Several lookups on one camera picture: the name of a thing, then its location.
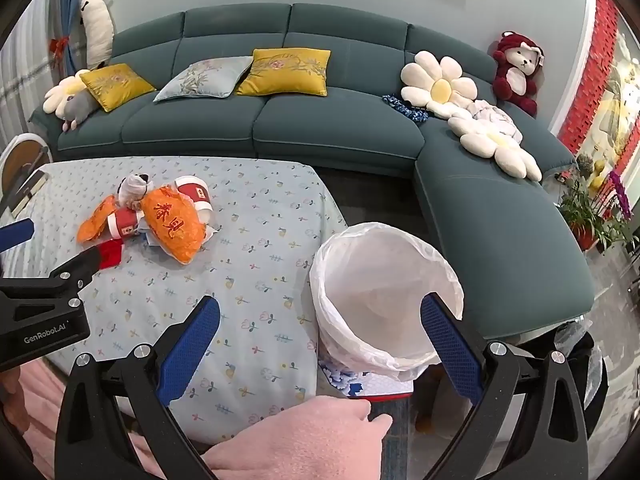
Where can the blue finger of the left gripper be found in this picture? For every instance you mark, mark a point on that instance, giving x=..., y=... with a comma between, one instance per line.
x=75, y=264
x=15, y=234

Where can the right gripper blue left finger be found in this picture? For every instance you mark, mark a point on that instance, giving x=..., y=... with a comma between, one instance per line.
x=181, y=348

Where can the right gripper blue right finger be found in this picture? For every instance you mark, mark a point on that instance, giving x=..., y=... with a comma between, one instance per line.
x=462, y=361

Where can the small orange snack bag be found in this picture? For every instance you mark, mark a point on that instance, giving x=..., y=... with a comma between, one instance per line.
x=93, y=227

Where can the red white paper cup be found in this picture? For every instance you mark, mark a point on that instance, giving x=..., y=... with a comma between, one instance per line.
x=197, y=190
x=123, y=223

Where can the white sock with red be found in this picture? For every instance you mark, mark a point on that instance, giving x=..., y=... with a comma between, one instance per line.
x=132, y=190

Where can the large orange snack bag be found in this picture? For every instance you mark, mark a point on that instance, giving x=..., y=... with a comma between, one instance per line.
x=172, y=218

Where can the white lined trash bin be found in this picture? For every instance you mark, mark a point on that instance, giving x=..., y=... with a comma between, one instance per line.
x=367, y=284

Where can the right hand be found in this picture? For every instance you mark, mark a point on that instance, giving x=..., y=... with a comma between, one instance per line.
x=323, y=438

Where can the wooden round side table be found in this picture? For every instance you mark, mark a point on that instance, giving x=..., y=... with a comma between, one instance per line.
x=24, y=152

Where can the white flower pillow left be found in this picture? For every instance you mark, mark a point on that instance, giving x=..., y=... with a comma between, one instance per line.
x=55, y=99

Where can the grey plush toy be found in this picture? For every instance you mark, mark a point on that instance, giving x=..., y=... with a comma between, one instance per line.
x=77, y=109

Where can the floral light blue tablecloth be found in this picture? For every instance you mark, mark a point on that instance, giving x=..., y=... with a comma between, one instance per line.
x=270, y=218

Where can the yellow cushion left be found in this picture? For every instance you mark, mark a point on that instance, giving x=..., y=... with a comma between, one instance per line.
x=115, y=85

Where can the yellow cushion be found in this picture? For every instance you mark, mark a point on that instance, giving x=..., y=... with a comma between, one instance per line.
x=286, y=70
x=115, y=85

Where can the potted plant with orchids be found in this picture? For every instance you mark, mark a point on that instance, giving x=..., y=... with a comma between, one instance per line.
x=595, y=206

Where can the white long plush toy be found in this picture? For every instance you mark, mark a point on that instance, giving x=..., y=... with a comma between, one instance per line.
x=99, y=32

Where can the white daisy pillow lower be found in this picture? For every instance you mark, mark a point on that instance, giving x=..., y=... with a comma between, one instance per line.
x=485, y=140

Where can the white daisy pillow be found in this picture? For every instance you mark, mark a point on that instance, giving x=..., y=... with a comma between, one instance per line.
x=485, y=140
x=438, y=86

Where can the light blue embroidered cushion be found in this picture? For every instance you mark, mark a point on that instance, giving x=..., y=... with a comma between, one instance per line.
x=212, y=78

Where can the blue scrunchie on sofa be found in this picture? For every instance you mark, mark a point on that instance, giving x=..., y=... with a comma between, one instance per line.
x=415, y=114

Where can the yellow cushion centre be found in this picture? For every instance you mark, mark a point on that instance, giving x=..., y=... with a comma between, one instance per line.
x=286, y=70

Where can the white daisy pillow upper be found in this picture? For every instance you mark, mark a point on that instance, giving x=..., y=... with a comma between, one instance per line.
x=438, y=86

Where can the teal sectional sofa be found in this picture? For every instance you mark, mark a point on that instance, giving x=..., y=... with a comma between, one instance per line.
x=519, y=265

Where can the red white teddy bear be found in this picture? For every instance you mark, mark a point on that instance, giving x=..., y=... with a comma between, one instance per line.
x=519, y=59

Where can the red wall decoration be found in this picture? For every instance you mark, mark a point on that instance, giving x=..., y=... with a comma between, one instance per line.
x=603, y=118

